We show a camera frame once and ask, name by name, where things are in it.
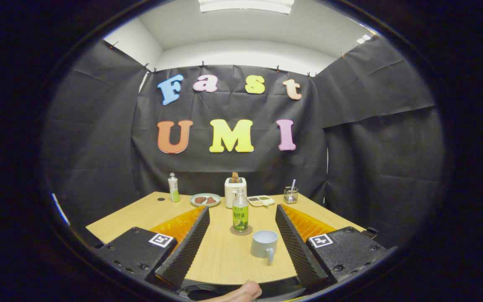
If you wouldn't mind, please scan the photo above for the cream toaster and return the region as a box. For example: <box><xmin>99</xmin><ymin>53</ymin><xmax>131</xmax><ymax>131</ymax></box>
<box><xmin>224</xmin><ymin>177</ymin><xmax>247</xmax><ymax>209</ymax></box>

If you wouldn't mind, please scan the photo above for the long ceiling light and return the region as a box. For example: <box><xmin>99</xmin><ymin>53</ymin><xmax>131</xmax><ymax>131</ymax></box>
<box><xmin>198</xmin><ymin>0</ymin><xmax>295</xmax><ymax>15</ymax></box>

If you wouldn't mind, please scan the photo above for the white divided dish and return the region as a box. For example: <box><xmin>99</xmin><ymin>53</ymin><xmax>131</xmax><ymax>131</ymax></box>
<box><xmin>247</xmin><ymin>195</ymin><xmax>275</xmax><ymax>207</ymax></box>

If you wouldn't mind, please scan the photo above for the slim white green bottle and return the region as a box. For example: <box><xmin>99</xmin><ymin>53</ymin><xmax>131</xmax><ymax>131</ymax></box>
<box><xmin>168</xmin><ymin>172</ymin><xmax>180</xmax><ymax>203</ymax></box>

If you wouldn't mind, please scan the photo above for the wooden table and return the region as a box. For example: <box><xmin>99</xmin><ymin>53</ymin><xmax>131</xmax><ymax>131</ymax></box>
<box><xmin>86</xmin><ymin>191</ymin><xmax>368</xmax><ymax>286</ymax></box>

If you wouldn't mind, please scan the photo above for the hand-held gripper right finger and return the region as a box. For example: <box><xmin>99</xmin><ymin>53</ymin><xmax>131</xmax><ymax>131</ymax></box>
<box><xmin>275</xmin><ymin>204</ymin><xmax>389</xmax><ymax>289</ymax></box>

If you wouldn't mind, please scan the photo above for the pale blue cup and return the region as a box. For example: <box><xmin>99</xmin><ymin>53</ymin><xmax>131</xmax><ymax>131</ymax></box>
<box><xmin>250</xmin><ymin>230</ymin><xmax>279</xmax><ymax>265</ymax></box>

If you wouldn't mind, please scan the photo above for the pale green plate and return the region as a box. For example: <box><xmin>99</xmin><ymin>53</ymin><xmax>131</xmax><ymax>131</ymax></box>
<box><xmin>190</xmin><ymin>193</ymin><xmax>222</xmax><ymax>208</ymax></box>

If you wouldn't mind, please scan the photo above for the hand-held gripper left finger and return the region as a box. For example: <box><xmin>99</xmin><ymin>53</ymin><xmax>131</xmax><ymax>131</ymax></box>
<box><xmin>95</xmin><ymin>206</ymin><xmax>211</xmax><ymax>290</ymax></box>

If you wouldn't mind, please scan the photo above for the green label juice bottle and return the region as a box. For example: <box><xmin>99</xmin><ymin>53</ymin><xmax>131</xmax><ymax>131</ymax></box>
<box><xmin>232</xmin><ymin>188</ymin><xmax>249</xmax><ymax>232</ymax></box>

